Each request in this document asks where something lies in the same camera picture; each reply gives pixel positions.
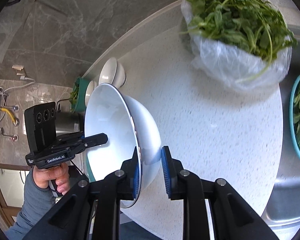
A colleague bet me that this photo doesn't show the large white bowl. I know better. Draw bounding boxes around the large white bowl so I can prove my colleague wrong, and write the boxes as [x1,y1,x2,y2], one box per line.
[84,83,161,209]

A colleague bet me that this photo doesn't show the left forearm grey sleeve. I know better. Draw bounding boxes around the left forearm grey sleeve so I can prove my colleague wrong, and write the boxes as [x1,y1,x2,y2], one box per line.
[5,170,55,239]

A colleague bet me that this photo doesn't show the left hand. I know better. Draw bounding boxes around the left hand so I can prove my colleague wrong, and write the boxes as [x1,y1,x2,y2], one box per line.
[32,163,70,195]

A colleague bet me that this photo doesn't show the stainless steel pot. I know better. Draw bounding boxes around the stainless steel pot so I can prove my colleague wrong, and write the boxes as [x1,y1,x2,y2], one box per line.
[55,112,84,136]

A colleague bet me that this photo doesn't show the teal floral oval plate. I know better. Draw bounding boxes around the teal floral oval plate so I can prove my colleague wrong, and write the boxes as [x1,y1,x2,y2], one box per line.
[83,152,95,182]

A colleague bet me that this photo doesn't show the greens in teal colander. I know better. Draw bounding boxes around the greens in teal colander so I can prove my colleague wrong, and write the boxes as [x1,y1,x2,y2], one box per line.
[69,84,79,110]

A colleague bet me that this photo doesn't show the small white bowl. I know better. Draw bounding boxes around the small white bowl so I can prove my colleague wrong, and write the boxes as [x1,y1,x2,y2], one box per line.
[84,80,98,106]
[98,57,126,88]

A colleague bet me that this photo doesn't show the dark teal colander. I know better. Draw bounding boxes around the dark teal colander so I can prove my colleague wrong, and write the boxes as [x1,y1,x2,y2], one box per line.
[71,77,90,113]

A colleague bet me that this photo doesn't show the clear plastic bag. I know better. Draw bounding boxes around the clear plastic bag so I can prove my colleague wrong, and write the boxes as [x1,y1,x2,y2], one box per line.
[180,0,293,91]

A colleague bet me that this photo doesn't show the light blue colander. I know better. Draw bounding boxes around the light blue colander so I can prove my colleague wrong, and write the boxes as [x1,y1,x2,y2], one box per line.
[289,70,300,167]

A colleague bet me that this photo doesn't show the stainless steel sink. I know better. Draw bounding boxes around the stainless steel sink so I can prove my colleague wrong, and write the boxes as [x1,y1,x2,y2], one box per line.
[262,25,300,239]

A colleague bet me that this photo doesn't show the leafy greens in bag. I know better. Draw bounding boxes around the leafy greens in bag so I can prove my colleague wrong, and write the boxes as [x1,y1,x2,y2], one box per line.
[179,0,298,83]

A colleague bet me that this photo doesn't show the yellow gas hose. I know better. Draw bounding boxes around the yellow gas hose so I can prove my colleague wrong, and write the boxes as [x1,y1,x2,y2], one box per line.
[0,107,19,127]

